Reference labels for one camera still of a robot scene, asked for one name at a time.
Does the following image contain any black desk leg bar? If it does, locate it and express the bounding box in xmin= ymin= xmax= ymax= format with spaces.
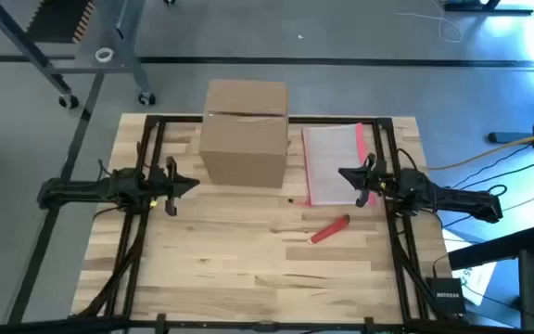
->
xmin=447 ymin=225 xmax=534 ymax=271

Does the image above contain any grey metal wheeled cart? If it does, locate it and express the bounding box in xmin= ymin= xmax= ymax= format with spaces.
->
xmin=0 ymin=0 xmax=157 ymax=109

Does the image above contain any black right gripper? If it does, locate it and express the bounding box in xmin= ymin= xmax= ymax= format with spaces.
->
xmin=338 ymin=154 xmax=403 ymax=209

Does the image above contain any black network switch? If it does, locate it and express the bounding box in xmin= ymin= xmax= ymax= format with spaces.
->
xmin=426 ymin=276 xmax=466 ymax=315

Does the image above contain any black ribbed foam block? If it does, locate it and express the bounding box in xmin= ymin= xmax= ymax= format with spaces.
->
xmin=25 ymin=0 xmax=96 ymax=45

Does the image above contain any white paper sheet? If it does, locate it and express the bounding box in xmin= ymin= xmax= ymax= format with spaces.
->
xmin=441 ymin=229 xmax=498 ymax=307

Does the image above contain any brown cardboard box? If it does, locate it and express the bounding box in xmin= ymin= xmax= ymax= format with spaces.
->
xmin=198 ymin=79 xmax=290 ymax=189

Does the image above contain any pink-edged mesh zip pouch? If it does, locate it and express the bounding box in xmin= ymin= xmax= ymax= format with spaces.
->
xmin=287 ymin=122 xmax=378 ymax=209

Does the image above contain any black stand base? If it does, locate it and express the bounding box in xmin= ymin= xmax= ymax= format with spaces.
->
xmin=443 ymin=0 xmax=534 ymax=17

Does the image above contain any grey floor bar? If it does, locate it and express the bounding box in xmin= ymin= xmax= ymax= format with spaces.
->
xmin=488 ymin=132 xmax=534 ymax=144

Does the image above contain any yellow cable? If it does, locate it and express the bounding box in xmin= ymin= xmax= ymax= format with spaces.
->
xmin=428 ymin=131 xmax=534 ymax=172

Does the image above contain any black aluminium table frame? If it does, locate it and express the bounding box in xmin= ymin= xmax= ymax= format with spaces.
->
xmin=67 ymin=114 xmax=463 ymax=334

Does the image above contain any white tape roll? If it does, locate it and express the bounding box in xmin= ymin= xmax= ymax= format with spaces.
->
xmin=94 ymin=46 xmax=114 ymax=64

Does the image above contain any red box cutter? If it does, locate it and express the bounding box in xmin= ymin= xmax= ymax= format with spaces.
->
xmin=307 ymin=213 xmax=351 ymax=246

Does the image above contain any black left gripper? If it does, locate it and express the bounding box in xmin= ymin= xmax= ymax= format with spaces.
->
xmin=144 ymin=156 xmax=201 ymax=217

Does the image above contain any white floor cable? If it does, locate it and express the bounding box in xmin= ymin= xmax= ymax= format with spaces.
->
xmin=394 ymin=0 xmax=464 ymax=45

